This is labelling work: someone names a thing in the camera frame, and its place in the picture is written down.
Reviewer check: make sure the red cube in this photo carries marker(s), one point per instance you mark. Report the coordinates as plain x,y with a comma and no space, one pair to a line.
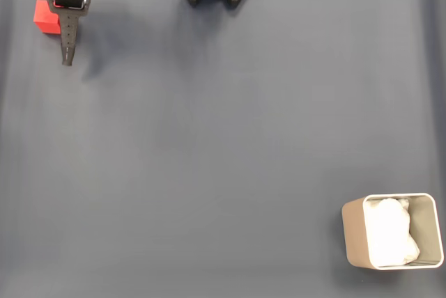
43,19

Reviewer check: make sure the beige box with white rim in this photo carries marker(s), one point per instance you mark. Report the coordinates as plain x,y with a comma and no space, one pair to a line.
353,235

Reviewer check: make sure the crumpled white paper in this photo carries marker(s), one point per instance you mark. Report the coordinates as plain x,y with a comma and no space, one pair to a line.
386,232

